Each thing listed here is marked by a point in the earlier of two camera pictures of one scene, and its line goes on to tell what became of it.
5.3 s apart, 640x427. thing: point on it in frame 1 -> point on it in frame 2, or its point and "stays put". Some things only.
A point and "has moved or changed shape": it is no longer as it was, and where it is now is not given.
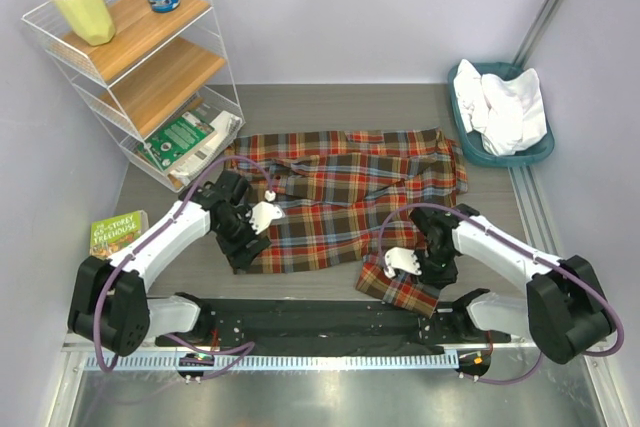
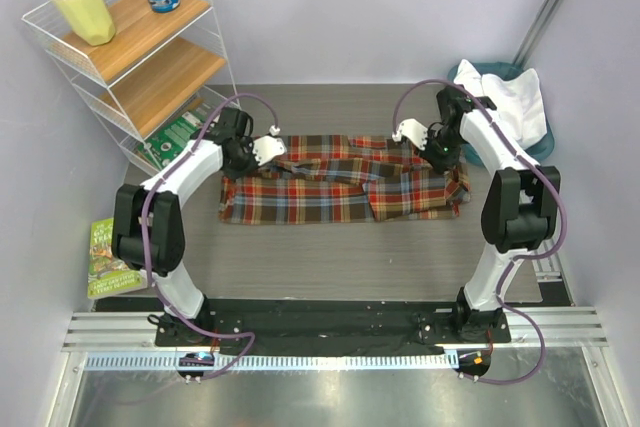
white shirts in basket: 506,110 stays put
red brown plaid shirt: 345,197 has moved or changed shape
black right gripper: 437,280 -> 440,164
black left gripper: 238,255 -> 246,145
